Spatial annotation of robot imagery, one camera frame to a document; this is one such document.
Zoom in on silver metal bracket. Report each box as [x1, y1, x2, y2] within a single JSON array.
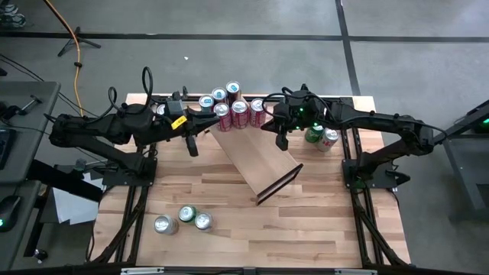
[[334, 268, 378, 275], [120, 267, 165, 275]]

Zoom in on black support beam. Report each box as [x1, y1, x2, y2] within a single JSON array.
[[26, 158, 104, 203]]

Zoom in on orange cable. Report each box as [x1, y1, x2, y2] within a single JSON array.
[[42, 0, 88, 118]]

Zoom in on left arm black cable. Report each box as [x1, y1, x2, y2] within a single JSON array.
[[106, 66, 154, 115]]

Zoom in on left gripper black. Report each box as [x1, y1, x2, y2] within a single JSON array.
[[151, 108, 221, 157]]

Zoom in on black keyboard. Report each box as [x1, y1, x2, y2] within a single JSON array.
[[0, 128, 17, 171]]

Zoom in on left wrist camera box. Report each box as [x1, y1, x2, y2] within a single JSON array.
[[166, 99, 185, 118]]

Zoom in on grey metal cart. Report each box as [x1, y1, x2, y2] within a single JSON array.
[[419, 98, 489, 226]]

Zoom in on wooden shelf with black frame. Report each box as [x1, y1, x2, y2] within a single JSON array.
[[198, 97, 305, 206]]

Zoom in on black handled tool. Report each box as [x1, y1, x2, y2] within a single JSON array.
[[17, 94, 43, 115]]

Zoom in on black computer mouse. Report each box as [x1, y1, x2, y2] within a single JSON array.
[[0, 195, 22, 233]]

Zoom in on white paper sheets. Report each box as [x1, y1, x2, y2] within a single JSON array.
[[52, 171, 105, 226]]

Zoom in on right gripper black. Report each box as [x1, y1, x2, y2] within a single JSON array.
[[261, 90, 326, 152]]

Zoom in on grey desk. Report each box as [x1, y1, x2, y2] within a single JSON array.
[[0, 80, 62, 184], [0, 179, 43, 270]]

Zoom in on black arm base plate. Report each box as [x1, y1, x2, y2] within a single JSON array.
[[342, 158, 399, 191], [102, 157, 158, 188]]

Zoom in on black tripod stand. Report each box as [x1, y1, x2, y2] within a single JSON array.
[[57, 25, 102, 58]]

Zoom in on yellow label tag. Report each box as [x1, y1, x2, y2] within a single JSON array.
[[170, 115, 188, 130]]

